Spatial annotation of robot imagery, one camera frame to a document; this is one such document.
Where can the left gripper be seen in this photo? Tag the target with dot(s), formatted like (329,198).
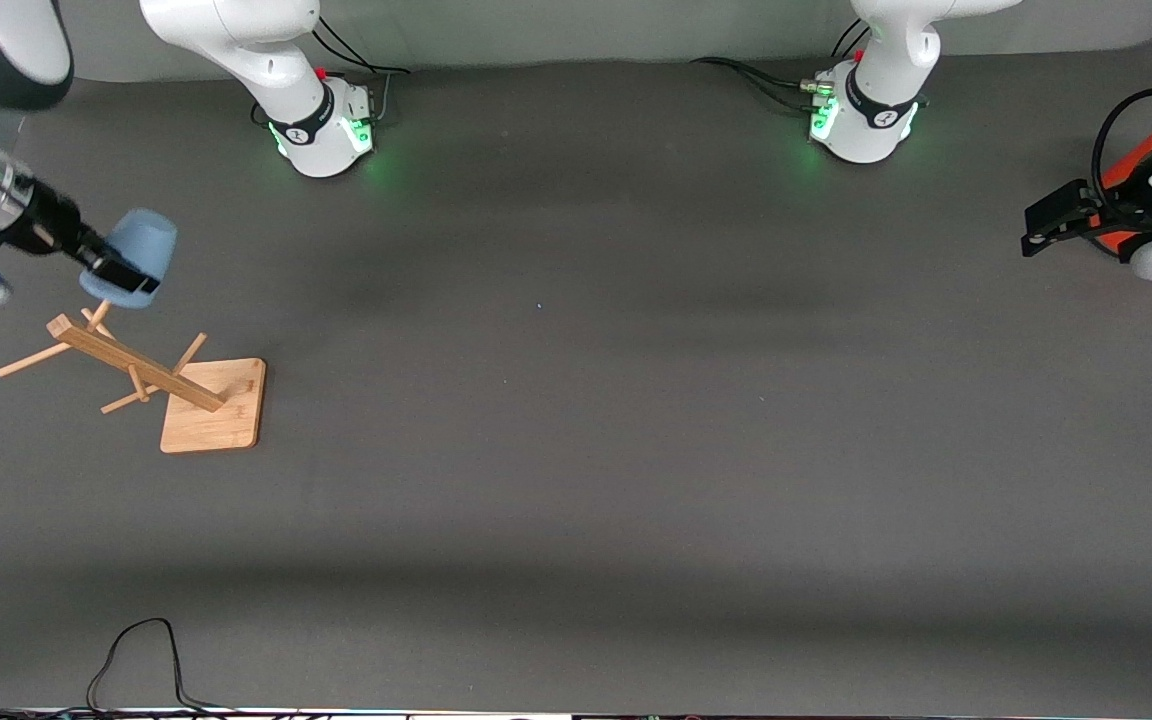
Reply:
(1102,213)

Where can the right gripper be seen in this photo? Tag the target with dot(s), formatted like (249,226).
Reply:
(48,225)

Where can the light blue cup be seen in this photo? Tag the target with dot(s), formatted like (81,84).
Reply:
(141,245)

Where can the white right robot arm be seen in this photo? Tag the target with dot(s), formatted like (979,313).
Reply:
(266,50)

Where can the wooden cup rack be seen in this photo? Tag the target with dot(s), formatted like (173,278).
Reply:
(211,410)

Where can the orange plastic object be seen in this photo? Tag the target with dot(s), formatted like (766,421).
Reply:
(1131,165)

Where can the dark grey table mat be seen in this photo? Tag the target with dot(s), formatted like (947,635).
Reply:
(576,450)

